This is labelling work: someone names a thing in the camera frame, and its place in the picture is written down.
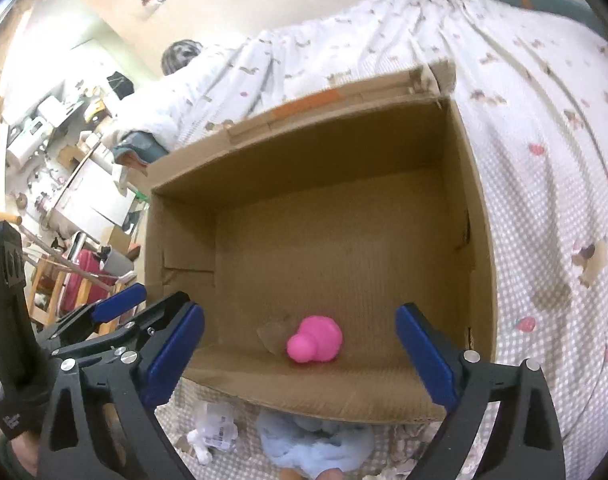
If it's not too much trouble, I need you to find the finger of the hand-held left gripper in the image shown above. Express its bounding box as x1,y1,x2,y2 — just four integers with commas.
36,283,148,343
49,292,192,361

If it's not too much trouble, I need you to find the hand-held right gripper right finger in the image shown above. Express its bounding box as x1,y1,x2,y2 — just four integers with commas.
396,303,567,480

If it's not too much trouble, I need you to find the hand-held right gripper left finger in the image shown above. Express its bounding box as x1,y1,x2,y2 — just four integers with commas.
38,302,205,480

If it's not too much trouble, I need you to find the white cloth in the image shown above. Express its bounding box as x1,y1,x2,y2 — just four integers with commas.
186,402,241,464

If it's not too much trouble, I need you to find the light blue plush towel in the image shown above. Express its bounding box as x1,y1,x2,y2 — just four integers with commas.
256,410,375,480

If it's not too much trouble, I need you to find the brown cardboard box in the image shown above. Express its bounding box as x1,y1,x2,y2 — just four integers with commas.
144,62,499,423

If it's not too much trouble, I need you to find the person's left hand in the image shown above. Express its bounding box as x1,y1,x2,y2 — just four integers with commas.
13,427,40,479

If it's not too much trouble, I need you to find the grey trash bin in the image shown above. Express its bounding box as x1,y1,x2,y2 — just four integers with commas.
102,247,136,277

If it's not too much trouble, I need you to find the pink suitcase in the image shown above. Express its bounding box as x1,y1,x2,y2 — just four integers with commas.
63,247,116,312

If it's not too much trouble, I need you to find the wooden rack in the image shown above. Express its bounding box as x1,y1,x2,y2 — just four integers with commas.
0,207,131,332

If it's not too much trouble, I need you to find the white base cabinet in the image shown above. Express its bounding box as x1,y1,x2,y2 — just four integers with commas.
51,160,141,228

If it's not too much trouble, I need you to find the pink rubber duck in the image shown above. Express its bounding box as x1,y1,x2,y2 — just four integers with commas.
286,315,343,364

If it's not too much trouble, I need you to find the plain brown carton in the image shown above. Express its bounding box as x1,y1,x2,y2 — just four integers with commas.
126,165,151,197

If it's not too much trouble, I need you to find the white water heater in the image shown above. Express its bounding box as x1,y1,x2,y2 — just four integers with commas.
6,127,49,169

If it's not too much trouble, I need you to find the black hanging garment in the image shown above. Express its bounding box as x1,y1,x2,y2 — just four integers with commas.
106,72,136,102

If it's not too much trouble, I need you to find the white quilted duvet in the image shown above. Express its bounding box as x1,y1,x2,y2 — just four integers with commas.
108,30,267,161

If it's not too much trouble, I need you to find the grey striped plush toy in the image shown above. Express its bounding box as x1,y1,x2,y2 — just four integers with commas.
161,39,203,76

